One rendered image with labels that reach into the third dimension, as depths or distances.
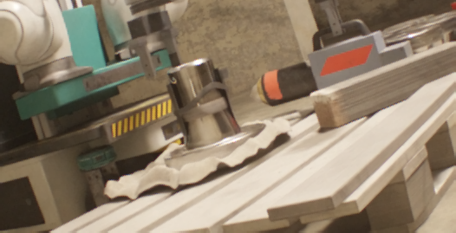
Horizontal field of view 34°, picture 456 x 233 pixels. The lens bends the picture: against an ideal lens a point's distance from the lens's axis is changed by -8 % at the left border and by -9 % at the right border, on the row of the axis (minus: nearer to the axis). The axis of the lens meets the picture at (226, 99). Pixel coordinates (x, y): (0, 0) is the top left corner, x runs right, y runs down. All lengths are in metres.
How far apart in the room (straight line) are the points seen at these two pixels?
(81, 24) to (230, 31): 3.83
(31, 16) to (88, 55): 0.60
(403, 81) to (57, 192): 0.94
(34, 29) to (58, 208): 0.51
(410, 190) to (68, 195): 1.06
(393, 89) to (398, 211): 0.62
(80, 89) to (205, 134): 0.38
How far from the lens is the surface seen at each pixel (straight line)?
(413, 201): 1.34
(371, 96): 1.87
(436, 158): 1.64
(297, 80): 2.25
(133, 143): 2.11
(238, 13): 6.09
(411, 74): 1.93
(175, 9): 2.59
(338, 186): 1.14
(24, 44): 1.81
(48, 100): 1.99
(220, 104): 1.88
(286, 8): 5.90
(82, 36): 2.39
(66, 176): 2.11
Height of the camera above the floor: 0.41
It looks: 4 degrees down
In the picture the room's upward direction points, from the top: 18 degrees counter-clockwise
